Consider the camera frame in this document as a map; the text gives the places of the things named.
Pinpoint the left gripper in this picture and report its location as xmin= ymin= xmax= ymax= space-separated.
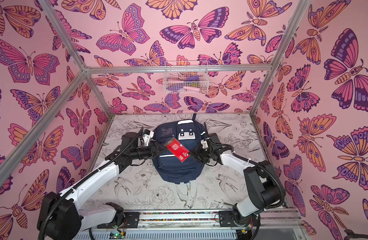
xmin=128 ymin=143 xmax=167 ymax=162

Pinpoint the navy blue backpack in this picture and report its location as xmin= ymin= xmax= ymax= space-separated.
xmin=152 ymin=114 xmax=206 ymax=184

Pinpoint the red notebook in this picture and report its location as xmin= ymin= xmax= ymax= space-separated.
xmin=164 ymin=138 xmax=190 ymax=162

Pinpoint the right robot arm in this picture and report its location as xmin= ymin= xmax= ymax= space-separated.
xmin=191 ymin=125 xmax=286 ymax=226

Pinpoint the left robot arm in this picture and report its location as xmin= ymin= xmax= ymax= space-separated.
xmin=37 ymin=129 xmax=166 ymax=240

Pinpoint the green circuit board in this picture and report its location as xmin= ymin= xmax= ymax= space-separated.
xmin=109 ymin=231 xmax=126 ymax=240

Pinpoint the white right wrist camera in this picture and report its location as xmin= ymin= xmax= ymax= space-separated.
xmin=201 ymin=140 xmax=209 ymax=150

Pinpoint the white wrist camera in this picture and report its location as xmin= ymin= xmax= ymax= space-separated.
xmin=201 ymin=140 xmax=209 ymax=150
xmin=140 ymin=130 xmax=154 ymax=147

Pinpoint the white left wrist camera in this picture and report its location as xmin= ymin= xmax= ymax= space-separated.
xmin=140 ymin=130 xmax=154 ymax=147

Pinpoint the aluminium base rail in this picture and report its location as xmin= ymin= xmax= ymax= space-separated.
xmin=73 ymin=209 xmax=309 ymax=240

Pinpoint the white wire basket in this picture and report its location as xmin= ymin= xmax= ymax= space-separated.
xmin=161 ymin=61 xmax=210 ymax=94

